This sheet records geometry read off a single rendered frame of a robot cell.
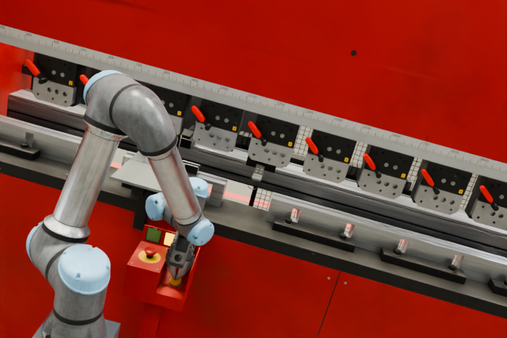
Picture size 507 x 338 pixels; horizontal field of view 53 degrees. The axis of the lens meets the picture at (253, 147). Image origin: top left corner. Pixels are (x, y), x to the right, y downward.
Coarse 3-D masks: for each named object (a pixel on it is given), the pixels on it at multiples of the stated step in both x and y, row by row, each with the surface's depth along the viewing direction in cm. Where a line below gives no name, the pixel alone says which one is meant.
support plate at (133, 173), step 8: (128, 160) 178; (144, 160) 181; (120, 168) 170; (128, 168) 171; (136, 168) 173; (144, 168) 174; (112, 176) 163; (120, 176) 164; (128, 176) 166; (136, 176) 167; (144, 176) 169; (152, 176) 170; (136, 184) 162; (144, 184) 163; (152, 184) 165
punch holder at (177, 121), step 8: (152, 88) 177; (160, 88) 177; (160, 96) 177; (168, 96) 177; (176, 96) 177; (184, 96) 176; (168, 104) 178; (176, 104) 178; (184, 104) 177; (168, 112) 179; (176, 112) 178; (184, 112) 179; (176, 120) 179; (184, 120) 185; (176, 128) 180
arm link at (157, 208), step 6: (162, 192) 148; (150, 198) 145; (156, 198) 144; (162, 198) 145; (150, 204) 145; (156, 204) 143; (162, 204) 144; (150, 210) 146; (156, 210) 144; (162, 210) 144; (168, 210) 143; (150, 216) 146; (156, 216) 144; (162, 216) 145; (168, 216) 143; (168, 222) 144
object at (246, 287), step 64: (0, 192) 185; (0, 256) 193; (128, 256) 186; (256, 256) 179; (0, 320) 203; (128, 320) 195; (192, 320) 191; (256, 320) 187; (320, 320) 184; (384, 320) 180; (448, 320) 177
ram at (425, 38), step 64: (0, 0) 175; (64, 0) 172; (128, 0) 169; (192, 0) 166; (256, 0) 164; (320, 0) 161; (384, 0) 159; (448, 0) 156; (192, 64) 173; (256, 64) 170; (320, 64) 167; (384, 64) 165; (448, 64) 162; (320, 128) 174; (384, 128) 171; (448, 128) 168
